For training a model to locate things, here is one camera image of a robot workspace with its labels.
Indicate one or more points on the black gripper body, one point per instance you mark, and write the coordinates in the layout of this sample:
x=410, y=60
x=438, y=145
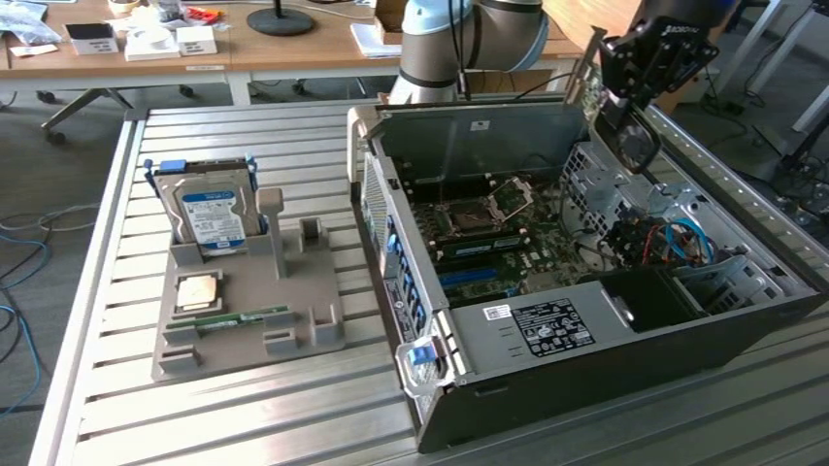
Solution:
x=687, y=19

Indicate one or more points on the black green graphics card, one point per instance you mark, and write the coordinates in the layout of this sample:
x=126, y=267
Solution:
x=639, y=141

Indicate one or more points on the perforated metal drive cage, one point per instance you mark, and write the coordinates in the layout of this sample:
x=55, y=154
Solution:
x=602, y=189

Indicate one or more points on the metal socket cover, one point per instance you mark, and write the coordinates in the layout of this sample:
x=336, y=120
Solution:
x=514, y=196

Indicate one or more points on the brown cardboard box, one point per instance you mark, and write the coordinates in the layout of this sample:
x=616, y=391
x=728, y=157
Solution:
x=389, y=19

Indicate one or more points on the white paper stack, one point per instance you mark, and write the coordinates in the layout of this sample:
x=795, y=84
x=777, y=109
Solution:
x=373, y=46

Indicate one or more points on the green motherboard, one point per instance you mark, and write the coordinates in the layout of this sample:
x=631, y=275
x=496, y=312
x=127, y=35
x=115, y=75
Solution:
x=550, y=247

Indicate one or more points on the CPU socket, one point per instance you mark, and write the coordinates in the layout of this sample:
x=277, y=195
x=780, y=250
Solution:
x=469, y=218

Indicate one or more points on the dark installed RAM stick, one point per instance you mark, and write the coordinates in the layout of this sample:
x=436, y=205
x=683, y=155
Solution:
x=482, y=247

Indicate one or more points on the metal disk bay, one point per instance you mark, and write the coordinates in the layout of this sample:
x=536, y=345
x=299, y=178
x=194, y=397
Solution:
x=732, y=281

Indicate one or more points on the metal fan grille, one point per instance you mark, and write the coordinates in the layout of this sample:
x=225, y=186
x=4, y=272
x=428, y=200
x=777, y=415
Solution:
x=374, y=204

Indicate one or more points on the black plastic shroud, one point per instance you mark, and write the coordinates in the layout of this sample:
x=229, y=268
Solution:
x=648, y=301

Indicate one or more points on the blue expansion slot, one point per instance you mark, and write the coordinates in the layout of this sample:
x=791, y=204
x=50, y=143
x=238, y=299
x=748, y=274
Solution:
x=469, y=277

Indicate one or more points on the wooden desk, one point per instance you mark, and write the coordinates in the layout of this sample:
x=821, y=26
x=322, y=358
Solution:
x=291, y=53

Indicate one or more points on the black round lamp base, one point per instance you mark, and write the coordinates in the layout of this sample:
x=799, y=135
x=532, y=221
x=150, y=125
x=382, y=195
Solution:
x=279, y=22

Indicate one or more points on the grey power supply unit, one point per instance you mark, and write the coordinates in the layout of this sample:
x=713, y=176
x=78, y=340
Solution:
x=493, y=340

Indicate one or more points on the red plastic item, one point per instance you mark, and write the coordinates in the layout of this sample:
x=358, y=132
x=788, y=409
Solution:
x=206, y=15

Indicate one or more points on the plain white box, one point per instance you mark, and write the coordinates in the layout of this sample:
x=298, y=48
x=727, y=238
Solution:
x=197, y=41

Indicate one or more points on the black open PC case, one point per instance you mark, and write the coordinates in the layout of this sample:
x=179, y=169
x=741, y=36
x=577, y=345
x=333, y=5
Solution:
x=582, y=388

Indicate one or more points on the blue case latch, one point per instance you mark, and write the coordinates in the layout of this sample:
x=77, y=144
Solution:
x=421, y=354

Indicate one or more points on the hard disk blue caddy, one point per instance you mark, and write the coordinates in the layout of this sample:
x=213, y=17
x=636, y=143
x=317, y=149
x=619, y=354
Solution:
x=210, y=213

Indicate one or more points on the flat white box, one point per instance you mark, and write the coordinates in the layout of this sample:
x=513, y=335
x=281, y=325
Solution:
x=153, y=46

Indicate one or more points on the grey parts rack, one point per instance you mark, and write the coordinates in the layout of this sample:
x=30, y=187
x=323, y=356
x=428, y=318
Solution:
x=266, y=301

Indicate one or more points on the beige tape roll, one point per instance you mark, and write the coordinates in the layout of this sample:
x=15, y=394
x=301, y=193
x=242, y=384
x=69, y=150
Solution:
x=123, y=6

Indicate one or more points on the green RAM stick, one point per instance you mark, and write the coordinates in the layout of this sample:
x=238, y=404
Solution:
x=233, y=319

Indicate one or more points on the silver CPU chip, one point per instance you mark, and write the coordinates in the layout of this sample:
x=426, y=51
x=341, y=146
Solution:
x=198, y=292

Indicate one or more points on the white box black top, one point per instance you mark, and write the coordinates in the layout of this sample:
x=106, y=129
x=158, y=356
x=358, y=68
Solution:
x=94, y=39

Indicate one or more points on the white label card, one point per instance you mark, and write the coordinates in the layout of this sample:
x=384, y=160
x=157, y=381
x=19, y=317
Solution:
x=32, y=50

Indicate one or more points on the clear plastic bag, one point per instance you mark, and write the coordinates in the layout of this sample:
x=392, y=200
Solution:
x=26, y=22

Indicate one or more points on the white desk frame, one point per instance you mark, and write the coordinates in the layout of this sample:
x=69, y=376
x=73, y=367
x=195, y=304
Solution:
x=771, y=48

